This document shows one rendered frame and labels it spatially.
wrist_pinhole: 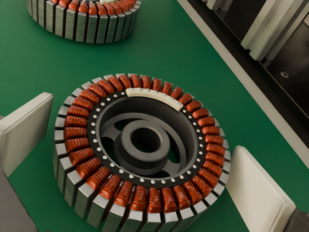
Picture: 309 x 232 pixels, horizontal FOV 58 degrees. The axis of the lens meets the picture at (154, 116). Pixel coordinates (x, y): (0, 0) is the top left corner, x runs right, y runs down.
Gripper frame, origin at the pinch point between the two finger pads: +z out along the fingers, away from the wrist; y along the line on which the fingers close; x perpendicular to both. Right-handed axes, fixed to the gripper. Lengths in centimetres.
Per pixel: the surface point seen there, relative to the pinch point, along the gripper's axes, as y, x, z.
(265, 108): 12.2, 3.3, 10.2
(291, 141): 14.3, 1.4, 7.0
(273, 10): 10.1, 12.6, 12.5
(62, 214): -3.7, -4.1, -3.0
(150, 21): -1.3, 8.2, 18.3
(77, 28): -7.7, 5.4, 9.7
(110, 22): -5.0, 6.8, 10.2
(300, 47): 18.1, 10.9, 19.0
